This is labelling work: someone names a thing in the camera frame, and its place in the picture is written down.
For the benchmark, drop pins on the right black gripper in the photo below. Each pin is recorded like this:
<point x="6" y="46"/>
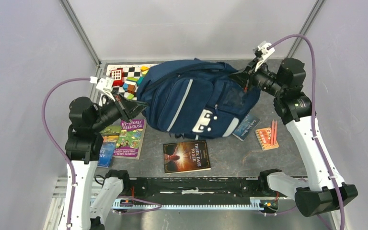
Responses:
<point x="249" y="75"/>

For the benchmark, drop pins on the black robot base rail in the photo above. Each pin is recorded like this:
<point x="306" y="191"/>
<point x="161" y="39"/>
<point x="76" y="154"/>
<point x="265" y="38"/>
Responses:
<point x="197" y="190"/>

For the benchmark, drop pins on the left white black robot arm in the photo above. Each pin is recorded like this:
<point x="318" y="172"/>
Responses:
<point x="82" y="154"/>

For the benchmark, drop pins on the Three Days To See book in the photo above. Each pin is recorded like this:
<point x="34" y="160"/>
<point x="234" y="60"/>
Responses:
<point x="189" y="156"/>

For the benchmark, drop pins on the navy blue student backpack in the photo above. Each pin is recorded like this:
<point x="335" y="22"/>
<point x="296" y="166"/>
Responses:
<point x="195" y="99"/>

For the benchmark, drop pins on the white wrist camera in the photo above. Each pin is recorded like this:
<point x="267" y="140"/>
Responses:
<point x="104" y="85"/>
<point x="262" y="53"/>

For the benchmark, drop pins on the red grid toy block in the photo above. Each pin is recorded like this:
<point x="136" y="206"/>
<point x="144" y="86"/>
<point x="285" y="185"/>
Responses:
<point x="117" y="76"/>

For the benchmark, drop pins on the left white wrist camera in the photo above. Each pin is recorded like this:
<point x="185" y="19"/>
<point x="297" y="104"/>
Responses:
<point x="104" y="85"/>

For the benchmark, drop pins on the yellow orange toy blocks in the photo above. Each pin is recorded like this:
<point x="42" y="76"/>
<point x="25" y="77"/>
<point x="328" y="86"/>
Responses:
<point x="144" y="70"/>

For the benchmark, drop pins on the blue dark fantasy book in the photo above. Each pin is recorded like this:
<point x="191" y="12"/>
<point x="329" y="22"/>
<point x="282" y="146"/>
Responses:
<point x="246" y="126"/>

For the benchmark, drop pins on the red pencil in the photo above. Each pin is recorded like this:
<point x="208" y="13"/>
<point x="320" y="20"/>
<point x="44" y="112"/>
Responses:
<point x="273" y="132"/>

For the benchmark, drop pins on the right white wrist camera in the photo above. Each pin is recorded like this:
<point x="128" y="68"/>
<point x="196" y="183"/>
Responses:
<point x="262" y="53"/>

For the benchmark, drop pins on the orange spiral notepad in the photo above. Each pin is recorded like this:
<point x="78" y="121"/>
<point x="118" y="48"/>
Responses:
<point x="264" y="137"/>

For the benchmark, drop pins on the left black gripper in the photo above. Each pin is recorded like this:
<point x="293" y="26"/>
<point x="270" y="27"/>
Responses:
<point x="127" y="109"/>

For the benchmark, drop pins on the black white checkered mat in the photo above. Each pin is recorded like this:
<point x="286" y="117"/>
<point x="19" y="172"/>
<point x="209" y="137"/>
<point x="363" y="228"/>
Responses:
<point x="130" y="70"/>

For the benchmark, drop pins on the blue brown toy blocks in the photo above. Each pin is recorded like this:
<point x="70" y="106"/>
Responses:
<point x="131" y="84"/>

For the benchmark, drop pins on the purple Treehouse book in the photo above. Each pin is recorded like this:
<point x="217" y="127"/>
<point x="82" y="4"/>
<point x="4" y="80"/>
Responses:
<point x="130" y="139"/>

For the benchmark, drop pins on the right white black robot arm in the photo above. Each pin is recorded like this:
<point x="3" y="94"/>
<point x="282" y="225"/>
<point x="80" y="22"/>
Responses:
<point x="325" y="190"/>

